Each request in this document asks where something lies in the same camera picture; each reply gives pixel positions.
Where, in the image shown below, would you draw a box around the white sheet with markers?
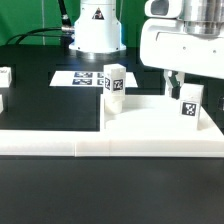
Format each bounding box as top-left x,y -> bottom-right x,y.
49,70 -> 139,89

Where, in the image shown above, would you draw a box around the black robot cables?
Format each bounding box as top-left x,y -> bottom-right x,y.
4,0 -> 76,46

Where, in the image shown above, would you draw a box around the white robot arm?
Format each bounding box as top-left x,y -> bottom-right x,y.
70,0 -> 224,79

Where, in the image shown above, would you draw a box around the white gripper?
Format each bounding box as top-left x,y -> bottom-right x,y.
140,19 -> 224,99

